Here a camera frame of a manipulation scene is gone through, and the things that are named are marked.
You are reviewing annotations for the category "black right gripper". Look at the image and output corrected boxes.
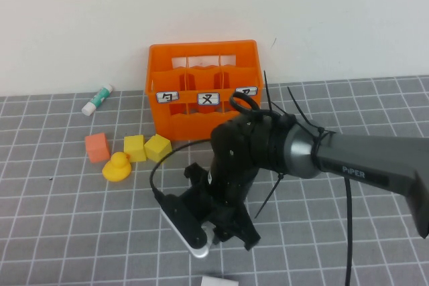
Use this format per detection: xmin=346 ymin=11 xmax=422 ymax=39
xmin=194 ymin=161 xmax=262 ymax=252

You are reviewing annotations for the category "grey plastic fork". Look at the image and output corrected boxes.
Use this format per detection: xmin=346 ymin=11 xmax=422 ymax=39
xmin=200 ymin=224 xmax=216 ymax=249

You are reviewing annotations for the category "orange plastic cutlery holder crate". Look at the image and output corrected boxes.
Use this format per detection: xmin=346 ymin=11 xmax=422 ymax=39
xmin=144 ymin=40 xmax=264 ymax=141

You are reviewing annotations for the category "black zip tie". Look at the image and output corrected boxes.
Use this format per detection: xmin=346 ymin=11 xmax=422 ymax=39
xmin=287 ymin=86 xmax=336 ymax=139
xmin=253 ymin=171 xmax=286 ymax=219
xmin=263 ymin=70 xmax=273 ymax=115

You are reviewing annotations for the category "white paper piece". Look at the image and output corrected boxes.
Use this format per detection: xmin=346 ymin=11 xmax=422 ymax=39
xmin=200 ymin=275 xmax=239 ymax=286

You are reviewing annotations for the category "yellow foam cube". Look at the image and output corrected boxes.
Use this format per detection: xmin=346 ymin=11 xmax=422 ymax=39
xmin=143 ymin=133 xmax=173 ymax=165
xmin=123 ymin=134 xmax=147 ymax=163

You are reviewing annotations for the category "yellow rubber duck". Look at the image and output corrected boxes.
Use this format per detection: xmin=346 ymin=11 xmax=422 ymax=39
xmin=101 ymin=151 xmax=131 ymax=183

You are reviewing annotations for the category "white label character 叉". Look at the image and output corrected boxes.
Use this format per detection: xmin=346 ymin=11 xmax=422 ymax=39
xmin=196 ymin=92 xmax=221 ymax=106

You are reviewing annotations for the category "white label character 刀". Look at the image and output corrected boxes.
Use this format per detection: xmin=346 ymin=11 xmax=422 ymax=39
xmin=234 ymin=86 xmax=258 ymax=98

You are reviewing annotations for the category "white label character 勺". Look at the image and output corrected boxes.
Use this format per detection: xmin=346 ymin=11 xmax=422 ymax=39
xmin=156 ymin=90 xmax=180 ymax=104

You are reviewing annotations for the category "orange foam cube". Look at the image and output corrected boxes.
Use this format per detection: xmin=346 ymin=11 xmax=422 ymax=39
xmin=84 ymin=132 xmax=111 ymax=163

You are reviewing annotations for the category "white green glue stick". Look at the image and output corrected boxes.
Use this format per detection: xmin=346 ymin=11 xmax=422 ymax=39
xmin=81 ymin=84 xmax=114 ymax=117

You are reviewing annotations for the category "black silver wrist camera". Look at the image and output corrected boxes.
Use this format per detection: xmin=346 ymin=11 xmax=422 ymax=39
xmin=157 ymin=194 xmax=210 ymax=259

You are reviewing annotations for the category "black camera cable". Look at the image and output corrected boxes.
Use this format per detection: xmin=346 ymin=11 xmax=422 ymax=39
xmin=149 ymin=92 xmax=355 ymax=286

